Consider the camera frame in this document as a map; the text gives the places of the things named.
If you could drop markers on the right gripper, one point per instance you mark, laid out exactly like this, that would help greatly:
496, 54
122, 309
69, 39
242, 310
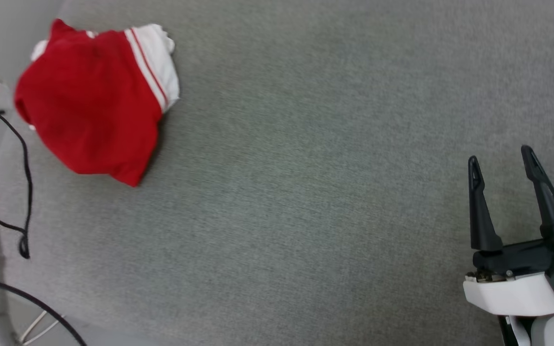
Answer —
517, 288

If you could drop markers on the red white basketball jersey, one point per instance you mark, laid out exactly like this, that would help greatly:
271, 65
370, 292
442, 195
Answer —
89, 105

